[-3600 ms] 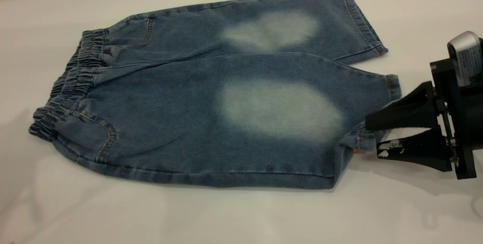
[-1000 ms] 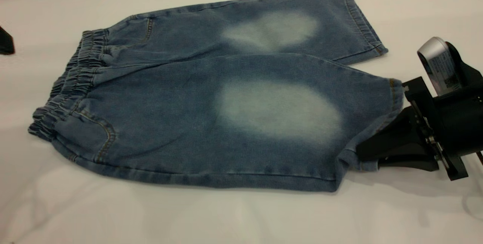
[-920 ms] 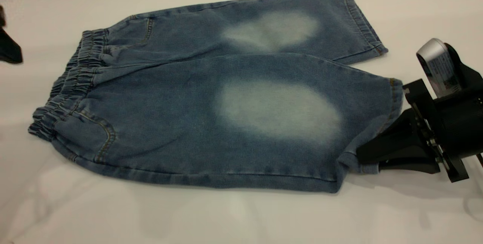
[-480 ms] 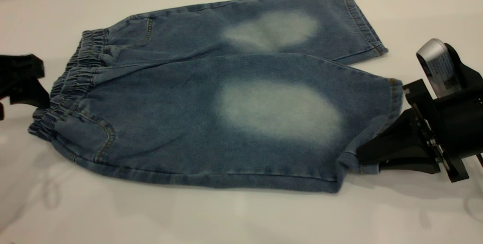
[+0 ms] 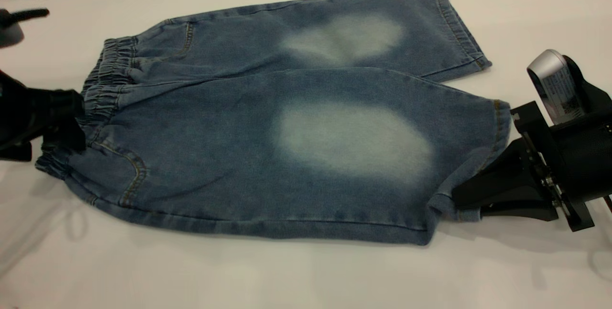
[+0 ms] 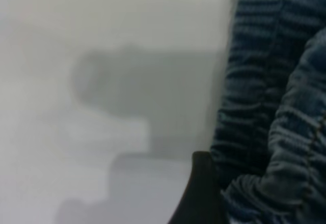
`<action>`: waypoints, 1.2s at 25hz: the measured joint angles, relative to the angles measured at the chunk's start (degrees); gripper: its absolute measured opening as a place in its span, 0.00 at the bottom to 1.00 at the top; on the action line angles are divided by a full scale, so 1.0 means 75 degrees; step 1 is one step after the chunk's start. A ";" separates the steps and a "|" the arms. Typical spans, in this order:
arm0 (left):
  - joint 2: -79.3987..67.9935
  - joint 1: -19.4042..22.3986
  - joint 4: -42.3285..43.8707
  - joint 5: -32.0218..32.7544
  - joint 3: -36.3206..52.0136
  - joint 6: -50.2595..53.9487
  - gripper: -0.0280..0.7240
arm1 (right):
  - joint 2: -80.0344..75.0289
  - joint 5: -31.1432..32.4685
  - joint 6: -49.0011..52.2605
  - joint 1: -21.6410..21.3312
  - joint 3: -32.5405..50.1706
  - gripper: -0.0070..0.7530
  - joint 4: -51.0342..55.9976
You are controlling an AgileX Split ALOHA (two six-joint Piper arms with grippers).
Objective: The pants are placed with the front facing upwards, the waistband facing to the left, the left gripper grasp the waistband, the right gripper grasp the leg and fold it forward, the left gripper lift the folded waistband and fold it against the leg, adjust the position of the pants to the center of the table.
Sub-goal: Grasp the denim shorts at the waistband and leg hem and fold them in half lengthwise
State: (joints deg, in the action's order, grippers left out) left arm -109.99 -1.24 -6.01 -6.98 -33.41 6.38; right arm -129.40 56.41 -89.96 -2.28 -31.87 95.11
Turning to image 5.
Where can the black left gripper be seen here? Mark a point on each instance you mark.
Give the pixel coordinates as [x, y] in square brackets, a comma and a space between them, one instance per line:
[21, 117]

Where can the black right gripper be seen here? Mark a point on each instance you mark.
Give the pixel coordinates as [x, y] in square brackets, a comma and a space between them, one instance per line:
[583, 156]

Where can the blue denim kids pants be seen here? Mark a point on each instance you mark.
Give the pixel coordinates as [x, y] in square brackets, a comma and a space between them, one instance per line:
[215, 156]

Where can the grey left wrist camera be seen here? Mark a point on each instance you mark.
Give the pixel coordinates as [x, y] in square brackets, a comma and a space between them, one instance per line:
[9, 34]

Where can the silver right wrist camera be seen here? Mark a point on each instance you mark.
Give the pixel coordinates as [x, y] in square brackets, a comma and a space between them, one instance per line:
[554, 84]

